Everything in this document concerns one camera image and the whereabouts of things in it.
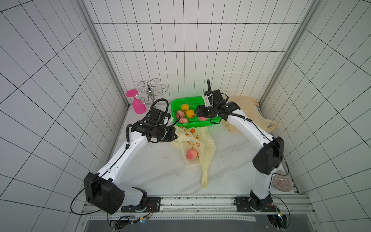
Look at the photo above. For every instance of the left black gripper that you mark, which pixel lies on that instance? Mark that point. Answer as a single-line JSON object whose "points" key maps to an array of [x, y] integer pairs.
{"points": [[172, 136]]}

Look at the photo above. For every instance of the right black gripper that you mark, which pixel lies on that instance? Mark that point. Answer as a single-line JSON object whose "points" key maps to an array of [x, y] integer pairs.
{"points": [[201, 110]]}

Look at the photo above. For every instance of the orange yellow fruit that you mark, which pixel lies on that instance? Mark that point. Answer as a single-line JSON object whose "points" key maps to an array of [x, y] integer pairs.
{"points": [[190, 114]]}

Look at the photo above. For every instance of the yellow printed plastic bag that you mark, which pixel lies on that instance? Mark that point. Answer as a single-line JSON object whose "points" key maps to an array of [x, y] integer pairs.
{"points": [[199, 139]]}

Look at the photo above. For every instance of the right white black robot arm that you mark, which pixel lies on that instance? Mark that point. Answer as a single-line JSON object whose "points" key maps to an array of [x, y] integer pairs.
{"points": [[269, 155]]}

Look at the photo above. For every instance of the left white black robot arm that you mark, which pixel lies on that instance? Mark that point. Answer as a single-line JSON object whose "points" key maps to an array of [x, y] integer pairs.
{"points": [[105, 189]]}

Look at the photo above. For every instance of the plain beige plastic bag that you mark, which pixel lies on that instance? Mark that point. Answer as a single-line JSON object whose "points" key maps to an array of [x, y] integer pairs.
{"points": [[250, 106]]}

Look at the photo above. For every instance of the yellow bell pepper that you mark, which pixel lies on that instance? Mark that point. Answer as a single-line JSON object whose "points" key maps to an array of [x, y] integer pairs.
{"points": [[185, 108]]}

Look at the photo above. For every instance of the green plastic basket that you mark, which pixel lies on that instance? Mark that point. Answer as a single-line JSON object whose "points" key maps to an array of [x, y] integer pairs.
{"points": [[193, 103]]}

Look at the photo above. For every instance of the pink plastic wine glass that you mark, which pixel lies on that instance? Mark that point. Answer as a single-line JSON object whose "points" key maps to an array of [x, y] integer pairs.
{"points": [[138, 106]]}

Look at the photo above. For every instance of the silver metal glass rack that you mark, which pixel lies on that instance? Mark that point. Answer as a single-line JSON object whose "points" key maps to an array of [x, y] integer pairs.
{"points": [[151, 90]]}

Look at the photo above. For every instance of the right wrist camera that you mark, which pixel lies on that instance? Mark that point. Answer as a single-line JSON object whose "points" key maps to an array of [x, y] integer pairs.
{"points": [[208, 98]]}

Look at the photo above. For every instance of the aluminium mounting rail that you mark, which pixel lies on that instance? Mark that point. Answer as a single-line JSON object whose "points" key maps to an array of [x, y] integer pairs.
{"points": [[216, 207]]}

